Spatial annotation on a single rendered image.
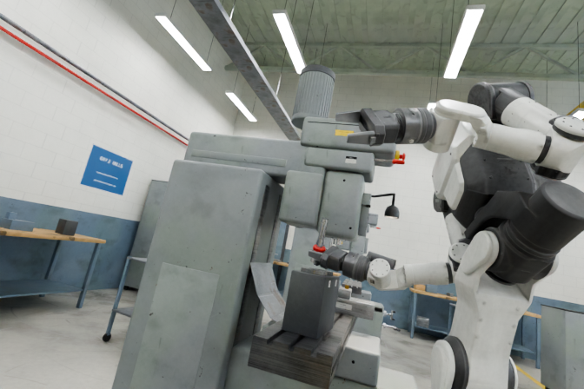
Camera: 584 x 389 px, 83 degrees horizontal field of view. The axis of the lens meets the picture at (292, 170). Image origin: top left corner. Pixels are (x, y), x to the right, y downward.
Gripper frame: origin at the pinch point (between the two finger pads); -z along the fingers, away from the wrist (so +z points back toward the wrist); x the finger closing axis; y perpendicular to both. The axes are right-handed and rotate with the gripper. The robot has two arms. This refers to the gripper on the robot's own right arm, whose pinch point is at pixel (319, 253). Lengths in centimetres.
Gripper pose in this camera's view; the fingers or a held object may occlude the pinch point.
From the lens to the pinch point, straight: 126.6
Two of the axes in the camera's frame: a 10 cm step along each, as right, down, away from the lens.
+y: -1.3, 9.7, 2.0
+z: 8.6, 2.1, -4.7
